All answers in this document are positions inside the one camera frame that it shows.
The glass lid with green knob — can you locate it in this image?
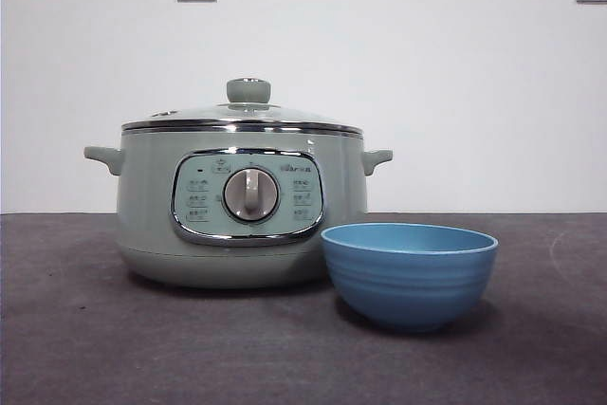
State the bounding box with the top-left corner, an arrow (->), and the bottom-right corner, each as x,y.
120,77 -> 363,133

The blue ribbed bowl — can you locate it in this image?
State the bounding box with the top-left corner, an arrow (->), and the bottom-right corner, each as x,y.
321,223 -> 500,334

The pale green electric steamer pot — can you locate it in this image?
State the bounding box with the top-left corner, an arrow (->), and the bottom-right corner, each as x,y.
83,125 -> 394,290

